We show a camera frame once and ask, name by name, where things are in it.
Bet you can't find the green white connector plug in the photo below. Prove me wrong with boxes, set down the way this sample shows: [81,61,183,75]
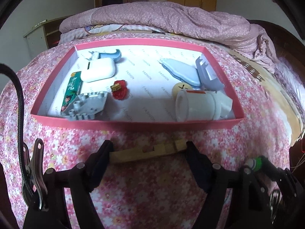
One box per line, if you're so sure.
[245,156,268,172]

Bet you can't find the metal clamp clip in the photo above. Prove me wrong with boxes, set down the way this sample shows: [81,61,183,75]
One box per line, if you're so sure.
[21,138,47,210]

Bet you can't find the pink floral bed sheet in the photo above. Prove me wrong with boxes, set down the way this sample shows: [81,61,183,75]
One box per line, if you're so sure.
[17,43,301,228]

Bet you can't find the grey blue plastic clip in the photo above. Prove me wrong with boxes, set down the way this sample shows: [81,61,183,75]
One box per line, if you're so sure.
[195,57,224,92]

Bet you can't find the red gold charm ornament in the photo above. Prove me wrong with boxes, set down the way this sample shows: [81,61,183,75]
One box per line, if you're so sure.
[111,80,128,100]

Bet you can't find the pink cardboard box tray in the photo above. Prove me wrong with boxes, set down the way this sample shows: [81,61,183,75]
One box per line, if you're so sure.
[31,38,245,131]

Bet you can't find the yellow smiley ball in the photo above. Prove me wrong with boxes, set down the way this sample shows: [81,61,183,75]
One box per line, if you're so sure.
[172,82,193,98]

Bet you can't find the white earbuds case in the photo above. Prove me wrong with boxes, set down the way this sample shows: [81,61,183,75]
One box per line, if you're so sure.
[80,57,116,83]

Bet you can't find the light blue correction tape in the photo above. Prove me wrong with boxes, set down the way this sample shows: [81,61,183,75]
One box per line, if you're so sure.
[159,58,201,88]

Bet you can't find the light blue hook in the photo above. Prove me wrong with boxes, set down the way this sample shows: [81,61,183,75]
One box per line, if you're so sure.
[85,49,121,63]

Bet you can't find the white side cabinet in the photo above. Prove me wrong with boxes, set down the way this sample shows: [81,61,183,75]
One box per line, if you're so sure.
[23,15,69,59]

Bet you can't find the pink folded quilt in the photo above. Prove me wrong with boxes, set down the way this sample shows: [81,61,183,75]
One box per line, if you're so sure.
[59,2,279,71]

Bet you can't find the grey plastic bracket piece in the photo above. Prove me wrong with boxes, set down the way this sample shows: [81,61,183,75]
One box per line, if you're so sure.
[61,91,108,121]

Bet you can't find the black cable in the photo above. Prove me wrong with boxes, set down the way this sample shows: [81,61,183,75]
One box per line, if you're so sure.
[0,63,34,203]

